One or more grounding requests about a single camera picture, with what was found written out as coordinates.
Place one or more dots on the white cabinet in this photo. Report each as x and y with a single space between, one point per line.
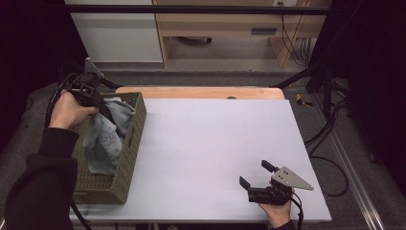
118 32

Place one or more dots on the black horizontal bar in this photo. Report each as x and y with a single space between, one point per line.
198 9

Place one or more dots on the black metal stand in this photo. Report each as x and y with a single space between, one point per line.
319 76

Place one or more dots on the white table mat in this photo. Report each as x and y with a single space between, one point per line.
210 159

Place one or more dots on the light blue cloth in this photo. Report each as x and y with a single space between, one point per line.
107 137

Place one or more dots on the wooden desk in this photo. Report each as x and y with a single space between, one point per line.
223 25

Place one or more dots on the person's left hand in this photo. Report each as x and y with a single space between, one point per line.
68 110

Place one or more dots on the yellow black tool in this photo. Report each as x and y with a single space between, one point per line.
301 101

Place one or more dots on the aluminium floor rail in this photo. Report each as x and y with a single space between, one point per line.
351 172

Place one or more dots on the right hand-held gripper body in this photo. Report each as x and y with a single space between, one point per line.
278 188

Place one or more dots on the person's right hand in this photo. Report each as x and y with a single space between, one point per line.
278 213

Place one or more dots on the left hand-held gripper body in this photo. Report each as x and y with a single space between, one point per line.
83 83

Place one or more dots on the green woven basket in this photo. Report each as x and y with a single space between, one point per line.
111 159

